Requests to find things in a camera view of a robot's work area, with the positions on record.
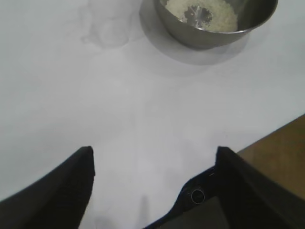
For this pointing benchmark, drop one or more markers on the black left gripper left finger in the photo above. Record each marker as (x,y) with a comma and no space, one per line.
(52,198)

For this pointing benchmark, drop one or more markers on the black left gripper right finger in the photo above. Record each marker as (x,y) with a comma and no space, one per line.
(257,200)

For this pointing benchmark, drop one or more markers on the stainless steel mixing bowl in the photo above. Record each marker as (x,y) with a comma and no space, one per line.
(214,38)

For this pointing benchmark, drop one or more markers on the clear plastic measuring cup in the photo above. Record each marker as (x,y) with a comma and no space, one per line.
(107,28)

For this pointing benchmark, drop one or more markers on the white rice grains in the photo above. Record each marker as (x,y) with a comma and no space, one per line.
(224,19)

